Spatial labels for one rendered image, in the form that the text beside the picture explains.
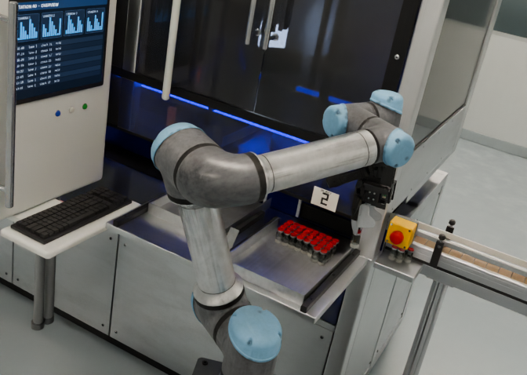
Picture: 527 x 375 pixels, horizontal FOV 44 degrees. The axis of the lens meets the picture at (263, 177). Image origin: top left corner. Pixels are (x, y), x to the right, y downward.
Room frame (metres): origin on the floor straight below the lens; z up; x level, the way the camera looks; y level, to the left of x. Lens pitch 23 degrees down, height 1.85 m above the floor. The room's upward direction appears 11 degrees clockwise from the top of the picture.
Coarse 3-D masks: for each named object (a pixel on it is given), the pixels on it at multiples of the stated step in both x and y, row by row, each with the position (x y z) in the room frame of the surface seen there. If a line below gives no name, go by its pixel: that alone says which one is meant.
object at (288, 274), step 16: (272, 224) 1.85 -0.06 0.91; (256, 240) 1.76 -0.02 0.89; (272, 240) 1.79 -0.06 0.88; (240, 256) 1.66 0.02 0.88; (256, 256) 1.68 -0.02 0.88; (272, 256) 1.69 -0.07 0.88; (288, 256) 1.71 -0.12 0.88; (304, 256) 1.73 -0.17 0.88; (336, 256) 1.77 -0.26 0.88; (240, 272) 1.55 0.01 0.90; (256, 272) 1.59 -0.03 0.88; (272, 272) 1.60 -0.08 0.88; (288, 272) 1.62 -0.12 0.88; (304, 272) 1.64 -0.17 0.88; (320, 272) 1.65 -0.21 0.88; (272, 288) 1.51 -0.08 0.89; (288, 288) 1.49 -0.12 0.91; (304, 288) 1.55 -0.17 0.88
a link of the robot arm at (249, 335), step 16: (224, 320) 1.19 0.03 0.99; (240, 320) 1.16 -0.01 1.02; (256, 320) 1.17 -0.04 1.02; (272, 320) 1.19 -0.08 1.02; (224, 336) 1.16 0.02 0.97; (240, 336) 1.12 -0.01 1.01; (256, 336) 1.13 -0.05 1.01; (272, 336) 1.14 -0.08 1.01; (224, 352) 1.15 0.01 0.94; (240, 352) 1.11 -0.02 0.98; (256, 352) 1.11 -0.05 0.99; (272, 352) 1.13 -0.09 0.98; (224, 368) 1.14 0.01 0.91; (240, 368) 1.11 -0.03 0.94; (256, 368) 1.11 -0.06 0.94; (272, 368) 1.14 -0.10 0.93
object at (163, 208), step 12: (156, 204) 1.85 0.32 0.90; (168, 204) 1.90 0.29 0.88; (252, 204) 2.01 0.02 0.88; (264, 204) 1.98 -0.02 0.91; (156, 216) 1.80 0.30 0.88; (168, 216) 1.79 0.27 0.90; (228, 216) 1.90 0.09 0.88; (240, 216) 1.91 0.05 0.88; (252, 216) 1.90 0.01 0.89; (228, 228) 1.76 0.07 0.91
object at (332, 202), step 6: (318, 192) 1.87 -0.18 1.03; (324, 192) 1.86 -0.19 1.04; (330, 192) 1.86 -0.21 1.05; (312, 198) 1.88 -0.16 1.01; (318, 198) 1.87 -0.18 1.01; (330, 198) 1.85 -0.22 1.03; (336, 198) 1.85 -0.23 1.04; (318, 204) 1.87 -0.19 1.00; (330, 204) 1.85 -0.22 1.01; (336, 204) 1.84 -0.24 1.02
